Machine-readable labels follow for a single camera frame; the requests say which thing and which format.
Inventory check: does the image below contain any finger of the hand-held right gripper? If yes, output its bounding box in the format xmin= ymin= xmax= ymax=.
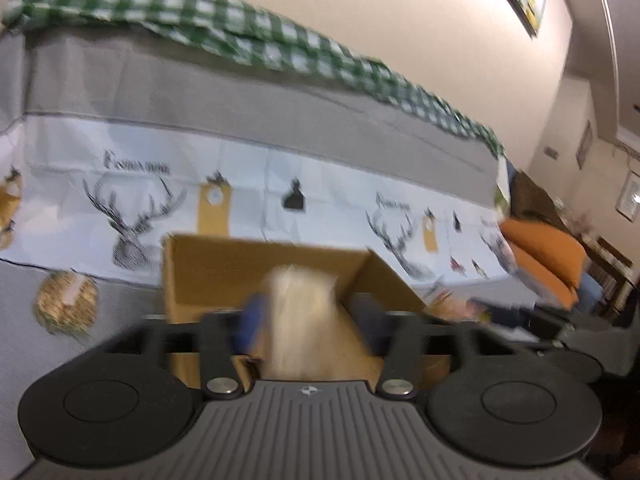
xmin=470 ymin=300 xmax=532 ymax=332

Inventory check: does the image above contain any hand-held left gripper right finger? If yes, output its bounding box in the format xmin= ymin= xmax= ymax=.
xmin=350 ymin=292 xmax=506 ymax=401

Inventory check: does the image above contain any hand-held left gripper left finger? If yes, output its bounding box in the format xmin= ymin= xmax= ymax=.
xmin=107 ymin=292 xmax=271 ymax=401

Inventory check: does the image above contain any white rice bar packet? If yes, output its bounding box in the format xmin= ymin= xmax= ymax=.
xmin=260 ymin=264 xmax=351 ymax=381

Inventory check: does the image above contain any brown cardboard box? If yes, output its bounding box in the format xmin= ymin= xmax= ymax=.
xmin=161 ymin=232 xmax=453 ymax=391

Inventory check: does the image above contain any blue sofa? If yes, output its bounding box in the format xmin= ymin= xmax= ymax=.
xmin=575 ymin=280 xmax=601 ymax=311

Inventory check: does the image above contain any orange cushion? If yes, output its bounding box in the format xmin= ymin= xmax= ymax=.
xmin=500 ymin=215 xmax=588 ymax=311

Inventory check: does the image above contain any wooden shelf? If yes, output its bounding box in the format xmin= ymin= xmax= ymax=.
xmin=580 ymin=232 xmax=640 ymax=321

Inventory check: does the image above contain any person's dark clothing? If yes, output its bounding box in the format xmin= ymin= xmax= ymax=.
xmin=597 ymin=375 xmax=640 ymax=480

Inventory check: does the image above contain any brown cloth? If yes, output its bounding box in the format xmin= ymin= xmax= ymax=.
xmin=507 ymin=170 xmax=571 ymax=233

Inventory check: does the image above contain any grey deer print sofa cover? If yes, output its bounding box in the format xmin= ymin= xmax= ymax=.
xmin=0 ymin=25 xmax=551 ymax=466

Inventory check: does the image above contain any green checked cloth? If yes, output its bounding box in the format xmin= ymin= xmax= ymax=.
xmin=0 ymin=0 xmax=506 ymax=158

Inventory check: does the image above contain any small framed wall picture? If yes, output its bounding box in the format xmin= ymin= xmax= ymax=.
xmin=615 ymin=170 xmax=640 ymax=222
xmin=576 ymin=120 xmax=594 ymax=170

